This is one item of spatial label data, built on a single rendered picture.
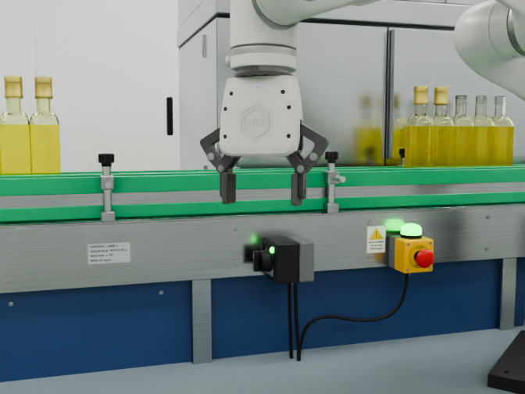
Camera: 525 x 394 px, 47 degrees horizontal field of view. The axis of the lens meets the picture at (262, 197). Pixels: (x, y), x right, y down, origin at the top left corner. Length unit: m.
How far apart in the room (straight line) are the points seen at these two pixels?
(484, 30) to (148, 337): 0.84
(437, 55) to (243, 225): 0.78
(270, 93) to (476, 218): 0.83
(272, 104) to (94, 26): 3.79
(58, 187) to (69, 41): 3.32
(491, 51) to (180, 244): 0.66
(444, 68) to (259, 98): 1.05
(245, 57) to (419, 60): 1.00
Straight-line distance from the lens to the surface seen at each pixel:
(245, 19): 0.76
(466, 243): 1.46
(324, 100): 1.60
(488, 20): 1.05
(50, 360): 1.27
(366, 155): 1.65
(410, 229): 1.32
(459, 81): 1.76
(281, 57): 0.75
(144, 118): 4.45
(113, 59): 4.47
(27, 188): 1.20
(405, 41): 1.68
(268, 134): 0.74
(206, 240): 1.22
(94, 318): 1.25
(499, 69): 1.11
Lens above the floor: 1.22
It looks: 6 degrees down
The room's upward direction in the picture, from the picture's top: straight up
